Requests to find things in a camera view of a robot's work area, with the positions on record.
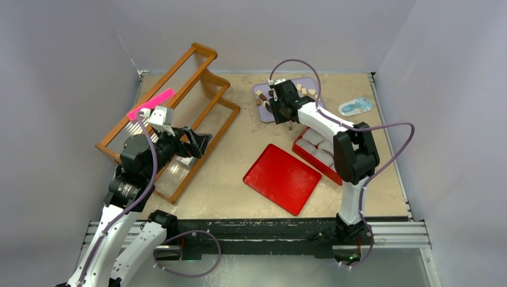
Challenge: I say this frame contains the lavender plastic tray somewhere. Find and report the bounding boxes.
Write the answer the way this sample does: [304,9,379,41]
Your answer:
[252,77,317,123]

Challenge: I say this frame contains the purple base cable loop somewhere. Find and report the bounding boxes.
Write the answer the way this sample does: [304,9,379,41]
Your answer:
[152,230,223,279]

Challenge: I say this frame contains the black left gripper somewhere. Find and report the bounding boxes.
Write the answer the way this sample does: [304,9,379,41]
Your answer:
[145,123,210,179]

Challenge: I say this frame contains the orange wooden shelf rack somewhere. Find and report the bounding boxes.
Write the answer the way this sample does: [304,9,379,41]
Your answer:
[96,43,240,204]

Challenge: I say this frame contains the red box lid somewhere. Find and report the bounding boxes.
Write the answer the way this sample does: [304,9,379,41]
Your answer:
[243,143,322,216]

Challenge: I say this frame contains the black metal base rail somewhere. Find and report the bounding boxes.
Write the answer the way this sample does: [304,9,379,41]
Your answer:
[157,217,430,263]

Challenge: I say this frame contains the pink flat box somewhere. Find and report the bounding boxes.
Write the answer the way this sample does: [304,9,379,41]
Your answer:
[126,88,175,121]

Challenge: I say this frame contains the red chocolate box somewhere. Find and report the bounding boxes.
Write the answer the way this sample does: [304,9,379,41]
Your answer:
[292,127,343,186]

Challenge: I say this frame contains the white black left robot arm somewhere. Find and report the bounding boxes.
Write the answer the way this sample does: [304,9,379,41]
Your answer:
[62,127,212,286]

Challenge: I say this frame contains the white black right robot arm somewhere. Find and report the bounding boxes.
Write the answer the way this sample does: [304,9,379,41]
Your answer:
[268,78,380,243]

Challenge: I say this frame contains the white blue oval package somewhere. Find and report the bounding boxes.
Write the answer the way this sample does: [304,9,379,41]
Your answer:
[338,97,373,117]

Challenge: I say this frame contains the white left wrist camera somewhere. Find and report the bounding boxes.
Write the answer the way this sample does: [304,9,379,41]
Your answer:
[140,106,175,136]

